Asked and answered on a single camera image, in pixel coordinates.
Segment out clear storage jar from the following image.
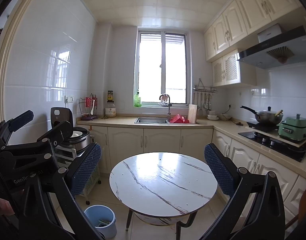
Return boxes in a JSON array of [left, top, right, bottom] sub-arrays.
[[105, 102, 117, 118]]

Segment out black rice cooker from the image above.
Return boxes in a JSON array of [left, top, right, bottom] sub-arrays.
[[51, 107, 91, 153]]

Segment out brown wooden chair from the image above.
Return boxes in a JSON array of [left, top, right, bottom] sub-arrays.
[[285, 182, 306, 233]]

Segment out cream lattice door cabinet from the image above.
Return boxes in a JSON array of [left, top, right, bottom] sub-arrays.
[[211, 49, 257, 88]]

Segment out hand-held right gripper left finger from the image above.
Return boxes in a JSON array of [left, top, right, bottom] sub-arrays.
[[18, 142, 103, 240]]

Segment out blue plastic bin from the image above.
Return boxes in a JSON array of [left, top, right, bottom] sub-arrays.
[[84, 205, 117, 240]]

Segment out wooden cutting board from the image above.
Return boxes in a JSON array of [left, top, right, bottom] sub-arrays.
[[187, 104, 199, 124]]

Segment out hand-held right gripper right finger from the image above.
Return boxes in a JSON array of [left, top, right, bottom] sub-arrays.
[[200, 143, 293, 240]]

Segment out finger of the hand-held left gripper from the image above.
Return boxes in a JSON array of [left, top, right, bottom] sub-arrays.
[[37, 121, 72, 146], [4, 110, 35, 137]]

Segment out black induction cooker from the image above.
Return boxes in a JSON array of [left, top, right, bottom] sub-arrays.
[[246, 121, 279, 133]]

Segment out green electric pot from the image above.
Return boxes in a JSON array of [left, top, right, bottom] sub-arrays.
[[278, 114, 306, 143]]

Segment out round white marble table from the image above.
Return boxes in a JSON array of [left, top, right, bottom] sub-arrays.
[[109, 152, 218, 240]]

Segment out steel wok with lid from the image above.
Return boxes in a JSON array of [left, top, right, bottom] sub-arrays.
[[240, 105, 284, 125]]

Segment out cream upper cabinets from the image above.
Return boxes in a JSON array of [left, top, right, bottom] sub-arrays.
[[204, 0, 305, 62]]

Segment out person's left hand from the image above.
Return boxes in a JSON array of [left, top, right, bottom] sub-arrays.
[[0, 197, 12, 215]]

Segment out sliding window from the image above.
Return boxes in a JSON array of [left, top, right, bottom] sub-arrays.
[[137, 29, 189, 107]]

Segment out cream door frame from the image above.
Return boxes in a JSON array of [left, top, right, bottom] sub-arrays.
[[0, 0, 44, 128]]

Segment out black gas stove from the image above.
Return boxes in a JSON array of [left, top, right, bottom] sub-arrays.
[[238, 130, 306, 163]]

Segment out cream lower cabinets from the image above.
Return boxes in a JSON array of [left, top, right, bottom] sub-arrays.
[[77, 125, 306, 220]]

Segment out beige countertop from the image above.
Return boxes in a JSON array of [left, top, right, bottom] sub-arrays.
[[77, 116, 306, 178]]

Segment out cream cabinets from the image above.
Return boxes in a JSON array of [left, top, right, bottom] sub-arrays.
[[204, 0, 305, 62], [77, 125, 306, 220]]

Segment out red plastic basin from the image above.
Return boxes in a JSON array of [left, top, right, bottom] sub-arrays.
[[169, 114, 191, 124]]

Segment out steel sink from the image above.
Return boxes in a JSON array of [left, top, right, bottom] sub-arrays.
[[134, 117, 169, 124]]

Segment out utensil rail with utensils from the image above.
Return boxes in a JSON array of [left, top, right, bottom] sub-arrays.
[[192, 79, 218, 110]]

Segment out range hood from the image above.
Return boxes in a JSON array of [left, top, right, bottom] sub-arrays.
[[236, 24, 306, 69]]

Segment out metal faucet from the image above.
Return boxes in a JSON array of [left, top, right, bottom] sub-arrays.
[[159, 95, 172, 120]]

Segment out white storage trolley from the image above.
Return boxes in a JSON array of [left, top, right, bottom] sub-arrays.
[[54, 145, 102, 204]]

